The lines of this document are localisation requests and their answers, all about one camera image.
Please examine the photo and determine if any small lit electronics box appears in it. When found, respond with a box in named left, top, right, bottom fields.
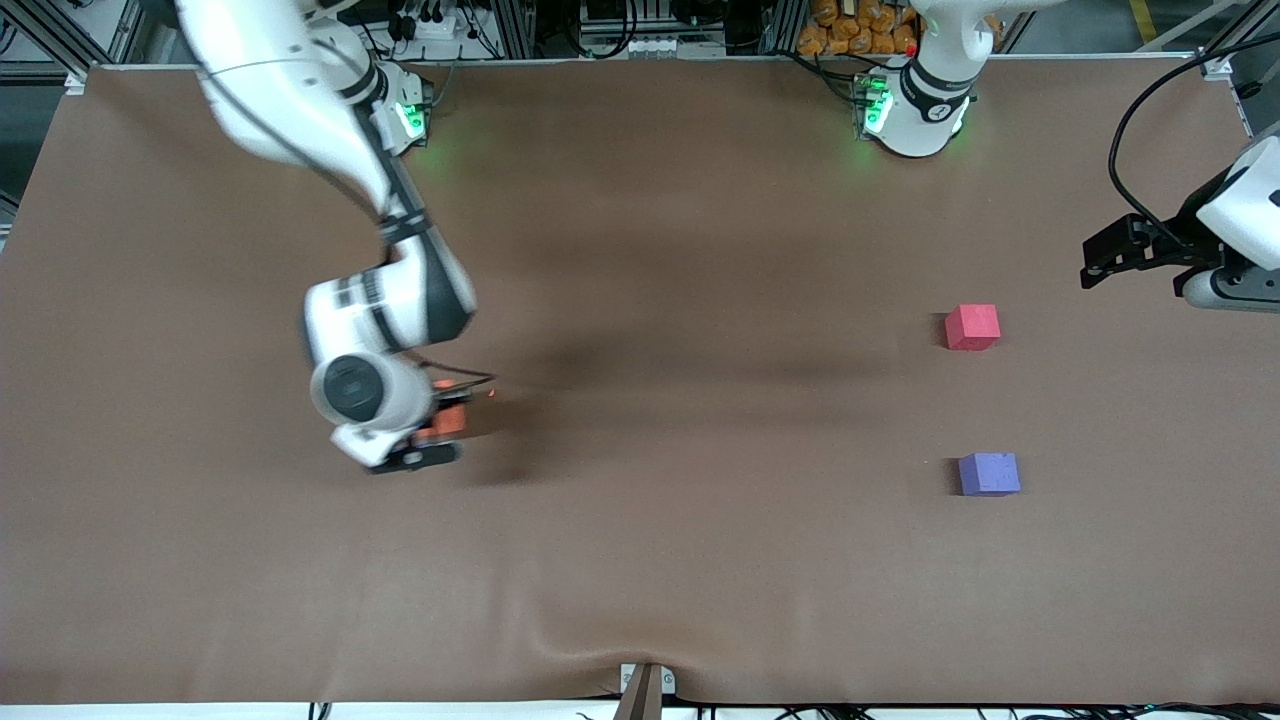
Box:
left=853, top=72, right=894, bottom=139
left=392, top=78, right=434, bottom=151

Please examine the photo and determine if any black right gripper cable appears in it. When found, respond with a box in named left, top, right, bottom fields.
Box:
left=410, top=355, right=498, bottom=391

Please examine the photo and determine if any orange foam block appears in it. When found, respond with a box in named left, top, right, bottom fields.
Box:
left=415, top=393, right=472, bottom=447

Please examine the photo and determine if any white power strip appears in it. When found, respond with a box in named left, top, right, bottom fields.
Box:
left=395, top=0, right=473, bottom=43

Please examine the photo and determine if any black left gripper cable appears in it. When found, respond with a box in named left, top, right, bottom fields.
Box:
left=1108, top=33, right=1280, bottom=251

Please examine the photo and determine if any pile of orange objects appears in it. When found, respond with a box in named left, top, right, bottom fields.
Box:
left=797, top=0, right=921, bottom=58

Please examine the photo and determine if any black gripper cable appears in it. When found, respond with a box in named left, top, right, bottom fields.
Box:
left=1108, top=33, right=1280, bottom=251
left=410, top=355, right=498, bottom=391

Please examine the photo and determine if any aluminium frame post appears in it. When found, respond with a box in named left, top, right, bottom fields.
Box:
left=760, top=0, right=807, bottom=57
left=482, top=0, right=537, bottom=59

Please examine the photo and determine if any purple foam block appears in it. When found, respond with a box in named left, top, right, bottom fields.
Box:
left=958, top=452, right=1022, bottom=497

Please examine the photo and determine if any large table cover sheet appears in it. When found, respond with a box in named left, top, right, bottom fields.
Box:
left=0, top=58, right=1280, bottom=706

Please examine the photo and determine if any white connector block row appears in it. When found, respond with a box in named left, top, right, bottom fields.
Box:
left=580, top=35, right=727, bottom=59

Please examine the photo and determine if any red foam block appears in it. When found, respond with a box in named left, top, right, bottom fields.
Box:
left=944, top=304, right=1001, bottom=352

